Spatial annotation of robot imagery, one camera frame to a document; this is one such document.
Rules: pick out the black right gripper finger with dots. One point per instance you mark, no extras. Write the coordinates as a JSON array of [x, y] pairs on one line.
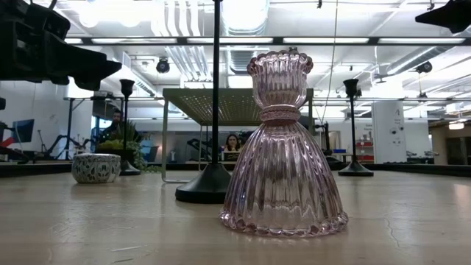
[[452, 16]]

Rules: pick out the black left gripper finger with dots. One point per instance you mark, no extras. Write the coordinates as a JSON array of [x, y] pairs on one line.
[[81, 66]]

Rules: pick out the tall black metal candlestick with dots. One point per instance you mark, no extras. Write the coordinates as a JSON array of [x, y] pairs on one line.
[[206, 187], [355, 170], [127, 86]]

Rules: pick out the pink ribbed glass candle holder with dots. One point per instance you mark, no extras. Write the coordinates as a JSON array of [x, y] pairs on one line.
[[283, 176]]

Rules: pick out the black hanging spotlight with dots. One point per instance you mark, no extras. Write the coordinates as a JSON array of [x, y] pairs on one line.
[[424, 67], [162, 66]]

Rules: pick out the person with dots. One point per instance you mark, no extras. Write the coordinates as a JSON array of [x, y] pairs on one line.
[[117, 117], [232, 141]]

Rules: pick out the potted green plant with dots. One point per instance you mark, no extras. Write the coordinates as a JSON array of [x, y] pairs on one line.
[[110, 144]]

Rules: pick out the blue computer monitor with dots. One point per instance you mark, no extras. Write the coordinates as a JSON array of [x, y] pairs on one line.
[[23, 130]]

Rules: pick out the white pillar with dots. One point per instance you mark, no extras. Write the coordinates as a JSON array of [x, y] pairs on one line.
[[389, 132]]

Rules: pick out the green perforated metal shelf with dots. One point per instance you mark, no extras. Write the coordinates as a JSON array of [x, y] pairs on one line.
[[235, 105]]

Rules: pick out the black overhead bar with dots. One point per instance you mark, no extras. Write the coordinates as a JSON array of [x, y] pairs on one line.
[[276, 40]]

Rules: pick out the black aluminium table frame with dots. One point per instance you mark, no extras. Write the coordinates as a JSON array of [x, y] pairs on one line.
[[423, 170]]

